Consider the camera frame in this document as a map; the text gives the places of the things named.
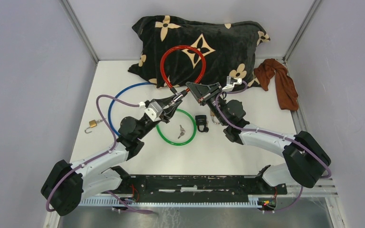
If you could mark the small black padlock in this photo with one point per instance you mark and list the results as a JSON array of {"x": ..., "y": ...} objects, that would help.
[{"x": 201, "y": 123}]

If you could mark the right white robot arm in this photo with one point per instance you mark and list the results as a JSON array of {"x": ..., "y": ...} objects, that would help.
[{"x": 305, "y": 162}]

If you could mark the green cable lock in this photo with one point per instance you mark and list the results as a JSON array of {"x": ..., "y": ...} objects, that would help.
[{"x": 169, "y": 132}]

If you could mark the small brass padlock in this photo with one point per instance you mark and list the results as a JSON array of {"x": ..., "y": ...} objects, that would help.
[{"x": 93, "y": 124}]

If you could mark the brown cloth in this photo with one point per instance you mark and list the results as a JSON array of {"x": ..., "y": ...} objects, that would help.
[{"x": 287, "y": 95}]

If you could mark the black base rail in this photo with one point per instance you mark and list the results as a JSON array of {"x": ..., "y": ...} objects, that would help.
[{"x": 199, "y": 190}]

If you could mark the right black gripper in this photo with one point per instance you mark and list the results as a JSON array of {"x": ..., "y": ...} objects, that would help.
[{"x": 199, "y": 91}]

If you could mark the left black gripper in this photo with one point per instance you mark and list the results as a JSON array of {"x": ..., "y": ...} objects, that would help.
[{"x": 168, "y": 112}]

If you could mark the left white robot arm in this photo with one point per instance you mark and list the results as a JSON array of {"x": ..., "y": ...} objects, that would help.
[{"x": 70, "y": 183}]

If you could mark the red cable lock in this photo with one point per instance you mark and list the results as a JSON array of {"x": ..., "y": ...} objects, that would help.
[{"x": 181, "y": 64}]

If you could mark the cable lock keys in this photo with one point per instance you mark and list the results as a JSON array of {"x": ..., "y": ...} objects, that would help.
[{"x": 182, "y": 132}]

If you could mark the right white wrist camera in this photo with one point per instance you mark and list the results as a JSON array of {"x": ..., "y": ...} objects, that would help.
[{"x": 231, "y": 83}]

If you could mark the black floral pillow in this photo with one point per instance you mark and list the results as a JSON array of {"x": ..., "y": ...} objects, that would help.
[{"x": 229, "y": 48}]

